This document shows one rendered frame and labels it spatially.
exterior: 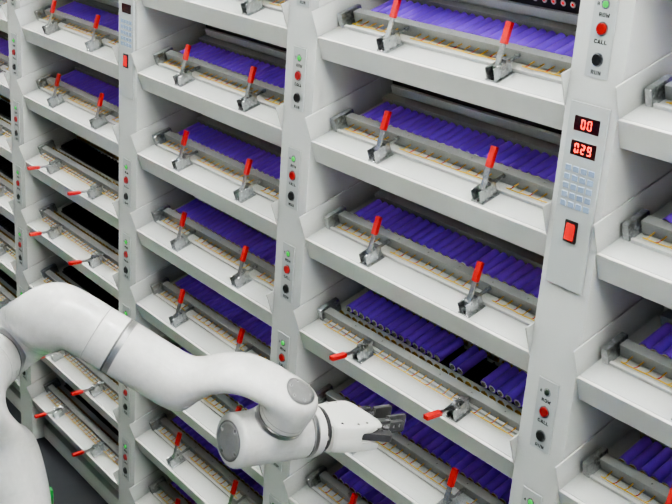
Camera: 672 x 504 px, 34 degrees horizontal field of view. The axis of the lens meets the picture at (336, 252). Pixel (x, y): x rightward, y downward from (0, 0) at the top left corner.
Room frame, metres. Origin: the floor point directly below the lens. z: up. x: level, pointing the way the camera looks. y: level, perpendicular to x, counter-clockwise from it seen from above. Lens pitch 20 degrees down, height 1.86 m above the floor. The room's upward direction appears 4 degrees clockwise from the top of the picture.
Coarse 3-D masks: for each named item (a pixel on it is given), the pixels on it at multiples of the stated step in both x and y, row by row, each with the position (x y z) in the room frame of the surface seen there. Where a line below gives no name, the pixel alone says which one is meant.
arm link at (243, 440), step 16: (224, 416) 1.43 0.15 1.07; (240, 416) 1.41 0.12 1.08; (256, 416) 1.42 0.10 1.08; (224, 432) 1.42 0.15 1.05; (240, 432) 1.39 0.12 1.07; (256, 432) 1.40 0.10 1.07; (272, 432) 1.40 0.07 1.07; (304, 432) 1.45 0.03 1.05; (224, 448) 1.41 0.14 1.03; (240, 448) 1.38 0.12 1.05; (256, 448) 1.39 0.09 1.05; (272, 448) 1.40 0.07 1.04; (288, 448) 1.42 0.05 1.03; (304, 448) 1.44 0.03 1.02; (240, 464) 1.38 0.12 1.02; (256, 464) 1.40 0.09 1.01
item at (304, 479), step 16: (320, 464) 2.09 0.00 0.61; (336, 464) 2.11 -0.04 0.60; (288, 480) 2.03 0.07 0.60; (304, 480) 2.06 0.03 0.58; (320, 480) 2.06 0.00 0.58; (336, 480) 2.03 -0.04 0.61; (352, 480) 2.03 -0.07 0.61; (288, 496) 2.03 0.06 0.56; (304, 496) 2.03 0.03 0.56; (320, 496) 2.02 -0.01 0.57; (336, 496) 2.02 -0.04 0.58; (352, 496) 1.92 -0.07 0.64; (368, 496) 1.98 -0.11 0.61; (384, 496) 1.97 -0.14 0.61
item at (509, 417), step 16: (336, 320) 2.02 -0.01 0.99; (352, 320) 2.00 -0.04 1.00; (368, 336) 1.94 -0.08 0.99; (384, 352) 1.90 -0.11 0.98; (400, 352) 1.87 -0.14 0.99; (416, 368) 1.83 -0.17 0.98; (432, 368) 1.81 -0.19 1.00; (448, 384) 1.76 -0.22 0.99; (464, 384) 1.75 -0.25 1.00; (480, 400) 1.70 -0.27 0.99; (496, 416) 1.67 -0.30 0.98; (512, 416) 1.65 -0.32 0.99
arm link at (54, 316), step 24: (48, 288) 1.48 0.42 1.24; (72, 288) 1.49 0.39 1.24; (0, 312) 1.55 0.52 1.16; (24, 312) 1.46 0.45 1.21; (48, 312) 1.45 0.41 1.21; (72, 312) 1.45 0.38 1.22; (96, 312) 1.46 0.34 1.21; (120, 312) 1.49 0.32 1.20; (24, 336) 1.46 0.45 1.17; (48, 336) 1.44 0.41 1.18; (72, 336) 1.44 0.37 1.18; (96, 336) 1.44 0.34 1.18; (24, 360) 1.53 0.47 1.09; (96, 360) 1.44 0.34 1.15
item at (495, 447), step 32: (352, 288) 2.12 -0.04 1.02; (320, 320) 2.06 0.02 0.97; (320, 352) 1.99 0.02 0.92; (416, 352) 1.90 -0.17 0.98; (384, 384) 1.83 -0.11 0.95; (416, 384) 1.80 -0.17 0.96; (416, 416) 1.77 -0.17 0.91; (480, 416) 1.69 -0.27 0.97; (480, 448) 1.63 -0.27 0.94; (512, 448) 1.56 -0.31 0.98
